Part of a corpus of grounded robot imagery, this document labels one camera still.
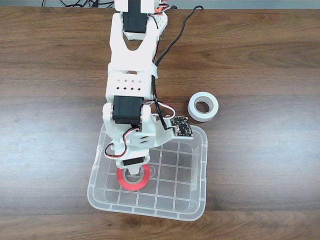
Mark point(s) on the red tape roll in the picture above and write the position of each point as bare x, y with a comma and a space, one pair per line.
132, 187

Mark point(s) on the clear plastic box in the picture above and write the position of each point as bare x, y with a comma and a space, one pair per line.
180, 215

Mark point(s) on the small camera circuit board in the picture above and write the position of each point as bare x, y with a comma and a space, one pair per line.
182, 126

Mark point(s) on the white tape roll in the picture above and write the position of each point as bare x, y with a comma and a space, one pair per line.
192, 108

